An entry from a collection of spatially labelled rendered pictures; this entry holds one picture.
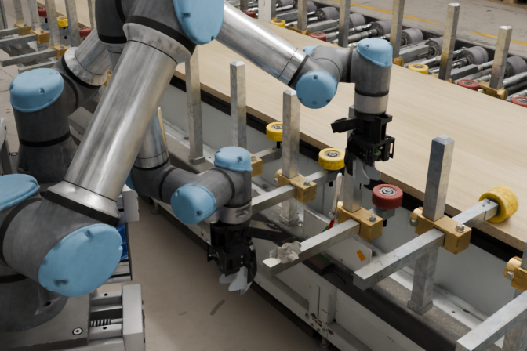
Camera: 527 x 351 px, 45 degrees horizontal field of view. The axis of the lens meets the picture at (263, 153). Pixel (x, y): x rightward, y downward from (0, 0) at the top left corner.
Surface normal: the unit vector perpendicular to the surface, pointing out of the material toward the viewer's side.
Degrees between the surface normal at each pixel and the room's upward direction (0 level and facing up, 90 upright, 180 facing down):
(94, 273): 95
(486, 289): 90
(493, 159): 0
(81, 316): 0
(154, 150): 93
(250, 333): 0
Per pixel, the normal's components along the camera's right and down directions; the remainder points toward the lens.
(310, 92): -0.23, 0.44
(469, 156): 0.00, -0.89
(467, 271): -0.78, 0.29
